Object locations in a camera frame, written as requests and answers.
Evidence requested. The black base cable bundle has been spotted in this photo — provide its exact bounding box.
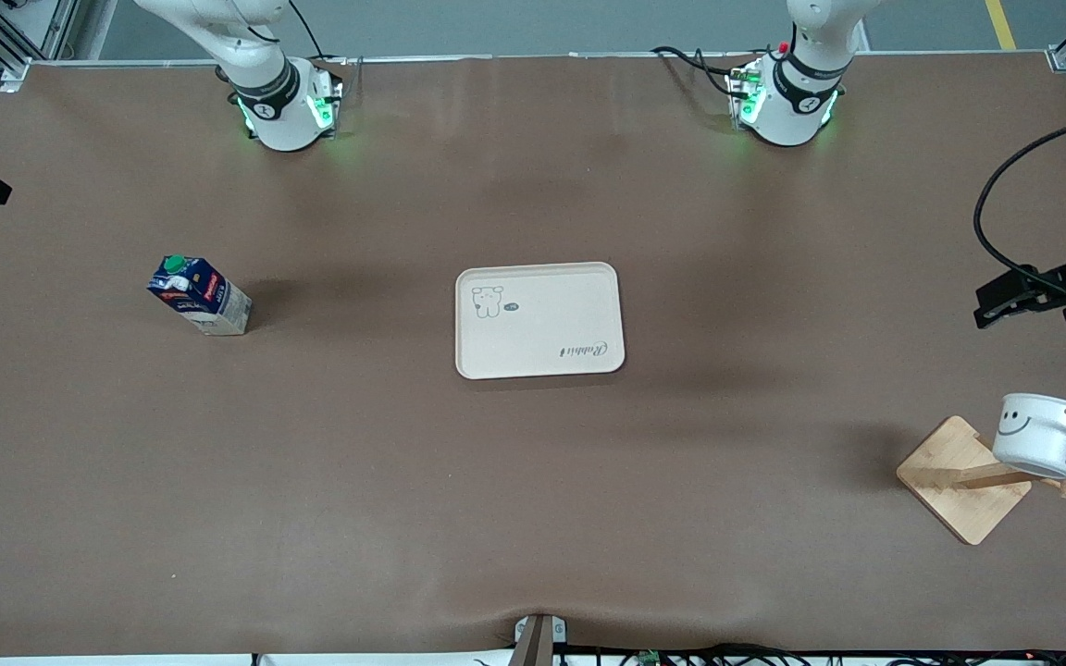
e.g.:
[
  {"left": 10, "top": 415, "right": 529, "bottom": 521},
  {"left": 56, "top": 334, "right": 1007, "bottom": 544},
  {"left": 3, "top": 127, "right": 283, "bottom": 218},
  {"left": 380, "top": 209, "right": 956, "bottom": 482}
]
[{"left": 651, "top": 44, "right": 739, "bottom": 99}]

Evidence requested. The cream plastic tray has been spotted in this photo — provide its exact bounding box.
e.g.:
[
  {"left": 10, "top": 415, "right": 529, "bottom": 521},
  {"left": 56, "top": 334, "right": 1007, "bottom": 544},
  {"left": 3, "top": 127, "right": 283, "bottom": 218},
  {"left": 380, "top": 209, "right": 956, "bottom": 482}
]
[{"left": 454, "top": 262, "right": 626, "bottom": 381}]

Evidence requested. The blue milk carton green cap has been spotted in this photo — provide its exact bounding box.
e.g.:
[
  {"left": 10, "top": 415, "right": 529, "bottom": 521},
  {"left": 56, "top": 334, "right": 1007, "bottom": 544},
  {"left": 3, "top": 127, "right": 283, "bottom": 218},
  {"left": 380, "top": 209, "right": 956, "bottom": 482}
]
[{"left": 146, "top": 254, "right": 254, "bottom": 337}]

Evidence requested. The white smiley mug black handle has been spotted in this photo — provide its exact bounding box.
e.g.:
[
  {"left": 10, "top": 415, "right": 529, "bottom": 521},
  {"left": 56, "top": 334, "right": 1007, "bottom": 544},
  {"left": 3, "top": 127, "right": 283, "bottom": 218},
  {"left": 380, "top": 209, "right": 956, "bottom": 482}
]
[{"left": 991, "top": 393, "right": 1066, "bottom": 480}]

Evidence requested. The metal table clamp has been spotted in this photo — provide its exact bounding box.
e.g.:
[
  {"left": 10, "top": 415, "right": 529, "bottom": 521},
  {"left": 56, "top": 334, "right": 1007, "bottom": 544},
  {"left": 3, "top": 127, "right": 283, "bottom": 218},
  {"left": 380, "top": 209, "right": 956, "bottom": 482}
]
[{"left": 510, "top": 613, "right": 569, "bottom": 666}]

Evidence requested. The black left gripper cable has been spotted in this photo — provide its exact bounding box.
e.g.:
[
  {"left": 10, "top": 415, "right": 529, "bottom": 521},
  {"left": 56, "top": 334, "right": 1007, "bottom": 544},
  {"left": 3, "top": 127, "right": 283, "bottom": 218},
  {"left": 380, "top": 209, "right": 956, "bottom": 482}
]
[{"left": 973, "top": 106, "right": 1066, "bottom": 278}]

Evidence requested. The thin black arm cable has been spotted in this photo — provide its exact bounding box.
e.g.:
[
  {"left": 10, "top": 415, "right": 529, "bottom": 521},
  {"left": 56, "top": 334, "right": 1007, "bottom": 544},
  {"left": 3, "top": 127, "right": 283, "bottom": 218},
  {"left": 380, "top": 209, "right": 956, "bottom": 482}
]
[{"left": 289, "top": 0, "right": 327, "bottom": 60}]

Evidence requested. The brown table cover mat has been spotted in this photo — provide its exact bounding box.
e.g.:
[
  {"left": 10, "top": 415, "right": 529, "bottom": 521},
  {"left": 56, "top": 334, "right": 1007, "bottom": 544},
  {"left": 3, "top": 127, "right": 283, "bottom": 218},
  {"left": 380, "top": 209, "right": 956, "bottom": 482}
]
[{"left": 0, "top": 54, "right": 1066, "bottom": 658}]

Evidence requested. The wooden cup rack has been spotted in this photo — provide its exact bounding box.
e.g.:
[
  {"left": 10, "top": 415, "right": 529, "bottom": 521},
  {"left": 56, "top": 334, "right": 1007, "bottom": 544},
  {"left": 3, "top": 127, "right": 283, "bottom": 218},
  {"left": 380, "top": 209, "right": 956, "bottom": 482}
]
[{"left": 896, "top": 410, "right": 1066, "bottom": 547}]

